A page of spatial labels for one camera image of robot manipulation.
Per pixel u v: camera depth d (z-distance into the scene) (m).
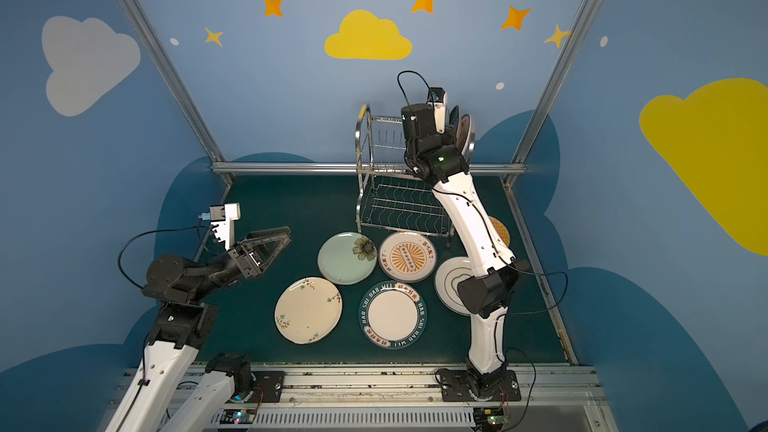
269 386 0.74
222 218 0.53
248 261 0.50
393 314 0.86
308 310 0.86
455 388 0.74
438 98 0.61
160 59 0.84
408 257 0.98
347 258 0.99
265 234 0.62
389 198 1.11
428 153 0.55
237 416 0.70
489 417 0.71
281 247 0.54
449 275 0.95
